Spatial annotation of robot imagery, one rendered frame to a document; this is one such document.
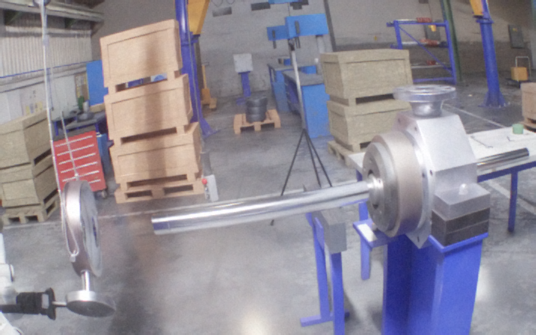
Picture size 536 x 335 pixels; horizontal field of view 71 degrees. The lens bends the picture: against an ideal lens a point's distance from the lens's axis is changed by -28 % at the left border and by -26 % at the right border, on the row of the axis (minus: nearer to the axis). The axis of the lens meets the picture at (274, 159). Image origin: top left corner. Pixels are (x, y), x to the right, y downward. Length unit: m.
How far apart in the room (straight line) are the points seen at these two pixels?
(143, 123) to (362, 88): 2.63
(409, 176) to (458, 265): 0.37
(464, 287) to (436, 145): 0.52
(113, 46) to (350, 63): 2.91
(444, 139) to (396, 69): 4.58
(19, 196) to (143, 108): 2.20
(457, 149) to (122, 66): 4.65
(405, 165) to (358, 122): 4.39
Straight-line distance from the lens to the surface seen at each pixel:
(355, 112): 5.90
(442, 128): 1.63
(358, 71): 5.91
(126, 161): 5.81
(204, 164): 2.37
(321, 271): 2.68
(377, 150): 1.64
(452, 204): 1.46
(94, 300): 1.53
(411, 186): 1.57
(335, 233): 2.05
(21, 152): 5.97
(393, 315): 2.40
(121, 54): 5.71
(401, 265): 2.25
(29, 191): 6.04
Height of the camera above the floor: 1.64
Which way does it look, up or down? 14 degrees down
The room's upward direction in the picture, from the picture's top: 8 degrees counter-clockwise
